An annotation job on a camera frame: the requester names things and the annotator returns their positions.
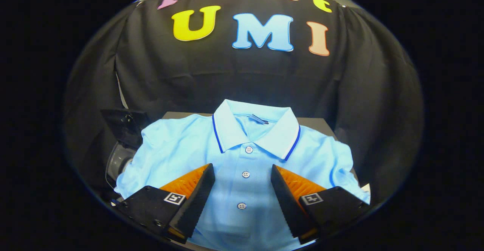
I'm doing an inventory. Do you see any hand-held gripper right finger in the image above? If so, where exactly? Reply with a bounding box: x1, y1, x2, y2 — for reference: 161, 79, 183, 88
270, 164, 370, 245

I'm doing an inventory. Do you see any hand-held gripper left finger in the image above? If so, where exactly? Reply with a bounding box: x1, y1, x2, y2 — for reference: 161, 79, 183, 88
113, 163, 216, 244

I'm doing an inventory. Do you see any light blue polo shirt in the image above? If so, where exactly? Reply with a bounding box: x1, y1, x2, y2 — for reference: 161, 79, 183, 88
115, 99, 371, 251

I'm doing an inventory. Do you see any dark washing machine lid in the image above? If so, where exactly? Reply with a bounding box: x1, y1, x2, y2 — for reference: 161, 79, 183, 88
100, 109, 152, 150

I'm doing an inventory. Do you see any grey cabinet with black top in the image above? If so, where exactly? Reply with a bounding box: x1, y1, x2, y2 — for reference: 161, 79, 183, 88
162, 111, 338, 140

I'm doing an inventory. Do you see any black backdrop cloth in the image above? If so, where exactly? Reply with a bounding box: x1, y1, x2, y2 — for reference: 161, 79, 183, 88
62, 0, 424, 206

